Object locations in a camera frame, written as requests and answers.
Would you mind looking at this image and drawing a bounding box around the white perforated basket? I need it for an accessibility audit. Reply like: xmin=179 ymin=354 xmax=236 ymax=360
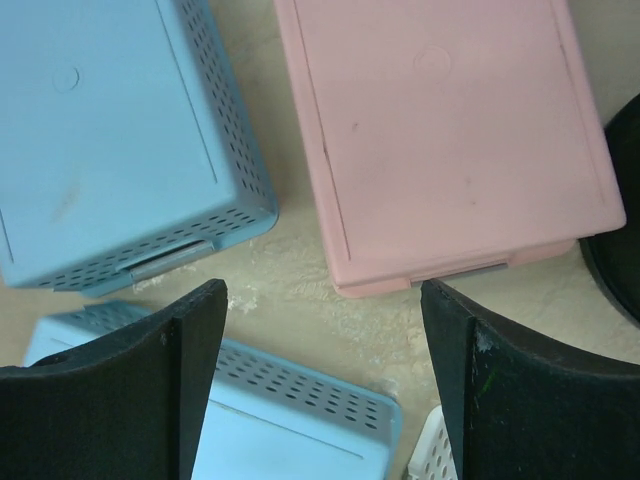
xmin=405 ymin=405 xmax=458 ymax=480

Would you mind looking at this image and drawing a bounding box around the pink perforated basket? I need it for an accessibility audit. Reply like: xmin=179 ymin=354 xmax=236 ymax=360
xmin=275 ymin=1 xmax=626 ymax=298

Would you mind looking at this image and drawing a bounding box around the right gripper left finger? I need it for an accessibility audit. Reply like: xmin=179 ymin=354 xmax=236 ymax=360
xmin=1 ymin=279 xmax=228 ymax=479

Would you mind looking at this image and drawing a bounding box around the shallow blue perforated basket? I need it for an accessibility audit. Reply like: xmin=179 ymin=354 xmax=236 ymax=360
xmin=23 ymin=301 xmax=401 ymax=479

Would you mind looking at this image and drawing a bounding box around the large black bucket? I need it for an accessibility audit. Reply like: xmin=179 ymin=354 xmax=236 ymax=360
xmin=577 ymin=94 xmax=640 ymax=331

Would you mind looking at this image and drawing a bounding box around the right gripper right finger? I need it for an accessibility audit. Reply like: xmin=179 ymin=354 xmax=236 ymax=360
xmin=421 ymin=280 xmax=639 ymax=479

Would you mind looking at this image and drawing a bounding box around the tall blue perforated basket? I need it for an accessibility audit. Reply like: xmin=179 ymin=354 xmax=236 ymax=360
xmin=1 ymin=1 xmax=279 ymax=297

